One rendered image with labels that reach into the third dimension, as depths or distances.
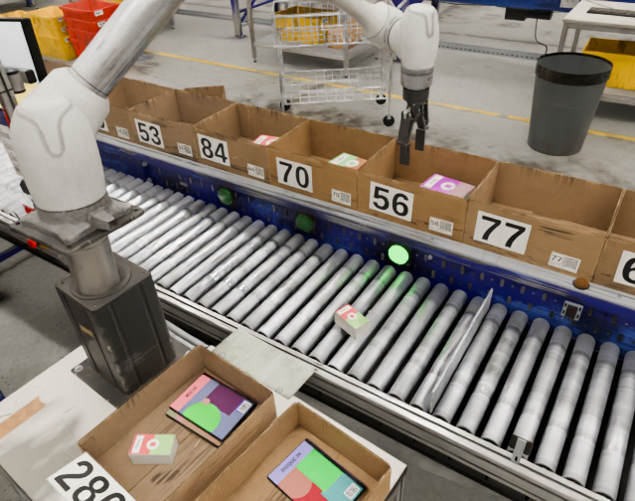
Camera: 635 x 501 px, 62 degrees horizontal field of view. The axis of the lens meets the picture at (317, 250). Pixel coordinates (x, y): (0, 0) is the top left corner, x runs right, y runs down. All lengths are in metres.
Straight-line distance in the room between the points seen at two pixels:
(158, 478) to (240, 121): 1.60
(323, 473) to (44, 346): 1.99
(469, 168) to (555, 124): 2.39
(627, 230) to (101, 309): 1.58
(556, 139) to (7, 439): 3.86
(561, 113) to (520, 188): 2.36
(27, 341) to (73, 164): 1.97
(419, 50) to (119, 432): 1.25
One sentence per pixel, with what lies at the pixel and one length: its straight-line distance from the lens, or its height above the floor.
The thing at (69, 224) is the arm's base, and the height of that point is 1.30.
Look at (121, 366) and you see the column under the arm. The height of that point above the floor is 0.87.
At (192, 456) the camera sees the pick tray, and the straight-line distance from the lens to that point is 1.40.
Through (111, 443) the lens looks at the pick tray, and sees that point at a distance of 1.49.
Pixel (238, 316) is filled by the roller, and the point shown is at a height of 0.74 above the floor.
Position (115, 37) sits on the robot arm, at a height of 1.60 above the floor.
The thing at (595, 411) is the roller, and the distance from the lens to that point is 1.57.
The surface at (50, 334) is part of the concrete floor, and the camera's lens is 3.07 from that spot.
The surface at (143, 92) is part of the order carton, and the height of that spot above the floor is 0.99.
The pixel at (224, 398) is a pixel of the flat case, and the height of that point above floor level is 0.78.
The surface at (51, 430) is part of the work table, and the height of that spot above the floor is 0.75.
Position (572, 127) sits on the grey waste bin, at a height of 0.24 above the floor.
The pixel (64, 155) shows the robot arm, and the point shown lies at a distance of 1.20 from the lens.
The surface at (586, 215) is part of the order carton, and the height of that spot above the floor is 0.93.
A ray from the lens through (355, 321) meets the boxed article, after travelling 1.59.
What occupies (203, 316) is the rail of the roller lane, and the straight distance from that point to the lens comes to 1.74.
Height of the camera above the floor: 1.92
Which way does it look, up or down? 37 degrees down
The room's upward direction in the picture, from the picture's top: 3 degrees counter-clockwise
